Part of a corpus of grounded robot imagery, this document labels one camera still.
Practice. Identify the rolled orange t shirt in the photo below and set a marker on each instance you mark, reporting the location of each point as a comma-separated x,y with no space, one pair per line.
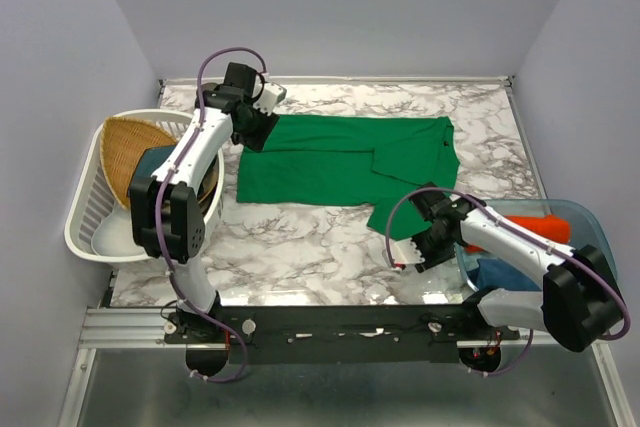
545,227

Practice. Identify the aluminium rail frame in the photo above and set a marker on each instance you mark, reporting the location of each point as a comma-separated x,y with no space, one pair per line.
126,375

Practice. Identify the woven wicker tray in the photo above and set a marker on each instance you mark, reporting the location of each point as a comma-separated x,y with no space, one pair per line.
123,142

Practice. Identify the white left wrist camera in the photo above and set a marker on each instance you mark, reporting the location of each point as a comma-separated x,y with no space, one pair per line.
267,96

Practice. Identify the white bowl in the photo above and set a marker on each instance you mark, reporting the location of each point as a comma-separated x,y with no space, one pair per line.
114,236

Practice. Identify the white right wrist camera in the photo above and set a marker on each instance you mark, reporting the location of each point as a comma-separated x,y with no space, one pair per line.
405,254

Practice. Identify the rolled blue t shirt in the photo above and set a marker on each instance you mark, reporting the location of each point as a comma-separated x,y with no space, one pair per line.
499,274

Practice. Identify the white plastic laundry basket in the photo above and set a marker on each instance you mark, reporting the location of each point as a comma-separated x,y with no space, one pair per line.
93,199

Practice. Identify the green t shirt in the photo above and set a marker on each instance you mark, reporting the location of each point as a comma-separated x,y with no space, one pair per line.
351,161

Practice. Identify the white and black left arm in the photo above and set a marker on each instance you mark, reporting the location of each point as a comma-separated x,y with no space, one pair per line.
167,221

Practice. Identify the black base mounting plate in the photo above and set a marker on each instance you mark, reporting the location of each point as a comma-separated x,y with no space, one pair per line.
338,334

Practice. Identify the dark stacked bowls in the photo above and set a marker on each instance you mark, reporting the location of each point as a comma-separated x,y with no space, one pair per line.
208,183

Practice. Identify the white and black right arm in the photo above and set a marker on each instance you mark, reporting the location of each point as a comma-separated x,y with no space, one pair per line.
577,301

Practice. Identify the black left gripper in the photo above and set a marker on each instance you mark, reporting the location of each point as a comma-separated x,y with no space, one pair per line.
256,141

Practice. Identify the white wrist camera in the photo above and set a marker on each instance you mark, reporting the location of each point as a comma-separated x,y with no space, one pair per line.
267,96
405,254

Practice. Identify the clear blue plastic bin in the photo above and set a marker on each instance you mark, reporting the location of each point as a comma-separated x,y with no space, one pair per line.
585,229

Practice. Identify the white table edge trim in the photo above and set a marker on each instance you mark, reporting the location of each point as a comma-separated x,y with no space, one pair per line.
388,80

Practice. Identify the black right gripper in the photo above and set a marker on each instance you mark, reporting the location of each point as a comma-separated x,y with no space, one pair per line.
431,260

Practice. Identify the dark teal plate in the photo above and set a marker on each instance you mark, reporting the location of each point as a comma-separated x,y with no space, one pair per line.
151,159

